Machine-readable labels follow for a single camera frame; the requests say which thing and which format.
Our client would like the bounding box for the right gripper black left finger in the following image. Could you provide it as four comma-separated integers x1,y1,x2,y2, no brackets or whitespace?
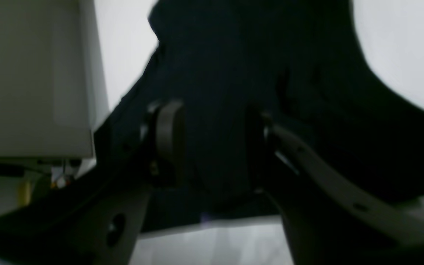
0,100,186,265

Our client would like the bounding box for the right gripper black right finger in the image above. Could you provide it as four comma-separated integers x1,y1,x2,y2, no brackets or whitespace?
247,110,424,265

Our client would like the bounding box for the black T-shirt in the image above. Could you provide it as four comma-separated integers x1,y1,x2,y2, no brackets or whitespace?
95,0,424,233

